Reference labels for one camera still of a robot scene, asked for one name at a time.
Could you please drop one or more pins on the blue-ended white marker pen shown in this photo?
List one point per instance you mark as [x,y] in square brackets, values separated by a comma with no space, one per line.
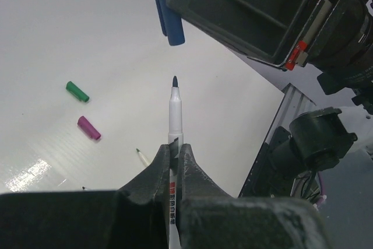
[175,141]

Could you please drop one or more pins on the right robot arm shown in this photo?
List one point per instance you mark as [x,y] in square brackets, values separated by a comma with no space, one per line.
[335,36]

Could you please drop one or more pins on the blue pen cap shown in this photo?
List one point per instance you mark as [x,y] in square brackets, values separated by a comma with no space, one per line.
[171,24]

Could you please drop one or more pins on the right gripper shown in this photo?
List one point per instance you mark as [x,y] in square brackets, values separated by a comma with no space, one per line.
[259,29]

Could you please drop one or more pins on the green-ended white marker pen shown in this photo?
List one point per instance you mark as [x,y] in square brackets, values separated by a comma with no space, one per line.
[143,158]

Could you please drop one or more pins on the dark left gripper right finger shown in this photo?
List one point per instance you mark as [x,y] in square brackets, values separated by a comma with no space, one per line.
[208,217]

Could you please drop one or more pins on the aluminium rail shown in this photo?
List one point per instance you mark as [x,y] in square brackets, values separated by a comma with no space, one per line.
[263,180]

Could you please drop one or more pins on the green pen cap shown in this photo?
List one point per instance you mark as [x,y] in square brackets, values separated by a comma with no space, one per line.
[77,92]

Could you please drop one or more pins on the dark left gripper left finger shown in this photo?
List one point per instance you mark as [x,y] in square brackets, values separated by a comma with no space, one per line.
[134,216]

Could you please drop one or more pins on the purple pen cap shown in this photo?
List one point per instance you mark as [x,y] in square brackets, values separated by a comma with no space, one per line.
[88,128]

